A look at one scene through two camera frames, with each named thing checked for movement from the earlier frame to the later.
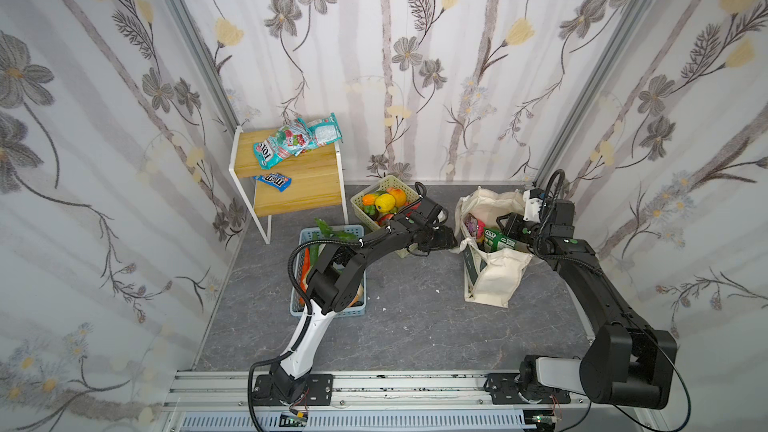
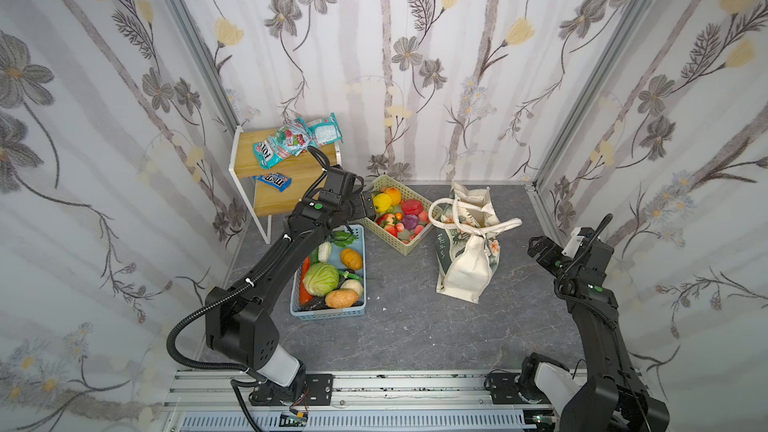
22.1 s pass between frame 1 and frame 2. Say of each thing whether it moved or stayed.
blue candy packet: stayed
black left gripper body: moved
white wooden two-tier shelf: stayed
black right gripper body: moved
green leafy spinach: stayed
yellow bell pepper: stayed
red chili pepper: stayed
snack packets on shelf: stayed
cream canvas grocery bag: moved
